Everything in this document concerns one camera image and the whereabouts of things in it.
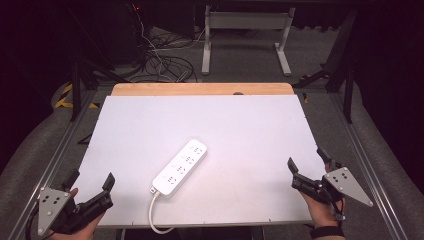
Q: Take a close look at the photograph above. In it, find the yellow black hazard tape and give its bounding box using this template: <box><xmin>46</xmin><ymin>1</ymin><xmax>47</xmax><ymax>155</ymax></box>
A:
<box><xmin>54</xmin><ymin>82</ymin><xmax>100</xmax><ymax>110</ymax></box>

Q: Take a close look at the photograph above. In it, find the white power strip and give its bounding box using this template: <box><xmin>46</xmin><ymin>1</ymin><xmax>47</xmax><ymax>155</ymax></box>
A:
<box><xmin>151</xmin><ymin>138</ymin><xmax>208</xmax><ymax>198</ymax></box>

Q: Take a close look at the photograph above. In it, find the aluminium floor rail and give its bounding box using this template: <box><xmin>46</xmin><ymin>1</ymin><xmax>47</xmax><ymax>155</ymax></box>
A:
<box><xmin>328</xmin><ymin>91</ymin><xmax>409</xmax><ymax>240</ymax></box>
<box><xmin>6</xmin><ymin>89</ymin><xmax>101</xmax><ymax>240</ymax></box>

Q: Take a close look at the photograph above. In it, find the black metal stand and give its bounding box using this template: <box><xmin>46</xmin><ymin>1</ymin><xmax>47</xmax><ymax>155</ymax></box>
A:
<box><xmin>64</xmin><ymin>6</ymin><xmax>131</xmax><ymax>123</ymax></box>
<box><xmin>292</xmin><ymin>9</ymin><xmax>358</xmax><ymax>125</ymax></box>

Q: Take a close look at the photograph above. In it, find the white metal desk frame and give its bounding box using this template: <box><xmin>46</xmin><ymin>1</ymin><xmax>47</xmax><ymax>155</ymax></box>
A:
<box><xmin>200</xmin><ymin>4</ymin><xmax>297</xmax><ymax>77</ymax></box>

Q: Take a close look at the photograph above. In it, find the black wristband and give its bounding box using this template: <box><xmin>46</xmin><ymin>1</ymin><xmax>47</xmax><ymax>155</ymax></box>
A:
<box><xmin>309</xmin><ymin>225</ymin><xmax>346</xmax><ymax>240</ymax></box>

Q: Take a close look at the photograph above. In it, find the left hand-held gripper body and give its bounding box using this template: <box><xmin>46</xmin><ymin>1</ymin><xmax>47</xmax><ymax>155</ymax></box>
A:
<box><xmin>36</xmin><ymin>186</ymin><xmax>114</xmax><ymax>237</ymax></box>

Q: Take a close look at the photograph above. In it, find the white board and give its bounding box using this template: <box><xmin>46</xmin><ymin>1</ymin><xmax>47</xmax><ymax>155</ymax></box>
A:
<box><xmin>71</xmin><ymin>94</ymin><xmax>328</xmax><ymax>229</ymax></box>

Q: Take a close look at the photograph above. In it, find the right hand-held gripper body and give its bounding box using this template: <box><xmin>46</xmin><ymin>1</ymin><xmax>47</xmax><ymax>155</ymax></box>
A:
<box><xmin>290</xmin><ymin>162</ymin><xmax>375</xmax><ymax>208</ymax></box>

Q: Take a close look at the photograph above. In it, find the person's left hand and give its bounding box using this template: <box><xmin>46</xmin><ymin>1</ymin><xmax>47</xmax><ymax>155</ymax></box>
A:
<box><xmin>48</xmin><ymin>187</ymin><xmax>105</xmax><ymax>240</ymax></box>

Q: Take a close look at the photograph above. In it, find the dark computer case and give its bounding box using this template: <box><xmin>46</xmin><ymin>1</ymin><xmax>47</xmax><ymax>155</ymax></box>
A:
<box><xmin>109</xmin><ymin>2</ymin><xmax>152</xmax><ymax>63</ymax></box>

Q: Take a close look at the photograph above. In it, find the tangle of floor cables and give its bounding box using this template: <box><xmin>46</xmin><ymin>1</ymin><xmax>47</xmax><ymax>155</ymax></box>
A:
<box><xmin>131</xmin><ymin>3</ymin><xmax>206</xmax><ymax>84</ymax></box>

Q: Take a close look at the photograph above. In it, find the white power strip cable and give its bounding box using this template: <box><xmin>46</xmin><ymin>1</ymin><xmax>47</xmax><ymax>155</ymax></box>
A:
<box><xmin>147</xmin><ymin>190</ymin><xmax>176</xmax><ymax>235</ymax></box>

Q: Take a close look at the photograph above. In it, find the person's right hand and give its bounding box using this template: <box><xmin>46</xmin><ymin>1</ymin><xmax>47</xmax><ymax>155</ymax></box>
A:
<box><xmin>299</xmin><ymin>190</ymin><xmax>347</xmax><ymax>231</ymax></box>

